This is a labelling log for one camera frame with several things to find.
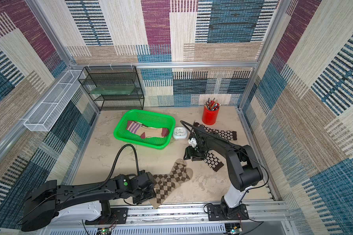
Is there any brown floral sock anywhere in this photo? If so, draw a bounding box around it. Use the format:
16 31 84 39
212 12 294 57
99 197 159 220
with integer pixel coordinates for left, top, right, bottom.
193 122 237 141
204 151 224 172

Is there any black wire mesh shelf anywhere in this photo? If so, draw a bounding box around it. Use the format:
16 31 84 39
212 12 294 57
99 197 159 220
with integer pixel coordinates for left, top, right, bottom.
78 66 145 111

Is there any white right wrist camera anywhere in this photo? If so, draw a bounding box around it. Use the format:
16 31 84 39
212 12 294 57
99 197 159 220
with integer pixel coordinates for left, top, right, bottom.
188 138 198 148

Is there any white wire mesh tray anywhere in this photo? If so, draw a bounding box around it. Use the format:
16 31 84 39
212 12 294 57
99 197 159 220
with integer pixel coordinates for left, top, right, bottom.
24 70 81 132

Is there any red pencil cup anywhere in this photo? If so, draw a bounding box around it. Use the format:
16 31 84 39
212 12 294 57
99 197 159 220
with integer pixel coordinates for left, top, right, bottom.
202 98 220 125

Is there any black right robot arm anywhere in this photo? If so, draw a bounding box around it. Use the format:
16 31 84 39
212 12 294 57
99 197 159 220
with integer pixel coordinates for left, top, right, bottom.
180 120 268 220

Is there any beige purple striped sock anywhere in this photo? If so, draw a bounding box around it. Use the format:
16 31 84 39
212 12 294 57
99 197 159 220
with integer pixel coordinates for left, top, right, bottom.
126 120 170 139

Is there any green mat on shelf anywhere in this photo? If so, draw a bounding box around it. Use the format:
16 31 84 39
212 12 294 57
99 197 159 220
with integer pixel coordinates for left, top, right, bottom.
90 85 135 95

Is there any green plastic basket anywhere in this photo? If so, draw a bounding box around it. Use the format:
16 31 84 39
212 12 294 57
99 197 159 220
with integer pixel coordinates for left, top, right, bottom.
113 110 176 150

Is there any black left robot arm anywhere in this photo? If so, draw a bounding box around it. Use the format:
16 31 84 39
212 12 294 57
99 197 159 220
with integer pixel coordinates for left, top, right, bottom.
16 144 156 232

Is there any small white alarm clock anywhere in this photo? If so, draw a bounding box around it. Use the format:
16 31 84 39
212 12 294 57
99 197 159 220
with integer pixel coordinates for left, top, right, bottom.
172 126 188 140

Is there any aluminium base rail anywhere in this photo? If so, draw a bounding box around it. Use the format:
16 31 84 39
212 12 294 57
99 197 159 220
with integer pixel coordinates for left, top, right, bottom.
38 199 298 235

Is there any brown argyle sock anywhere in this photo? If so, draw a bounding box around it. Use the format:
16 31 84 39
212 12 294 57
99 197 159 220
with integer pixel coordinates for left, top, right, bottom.
149 159 193 209

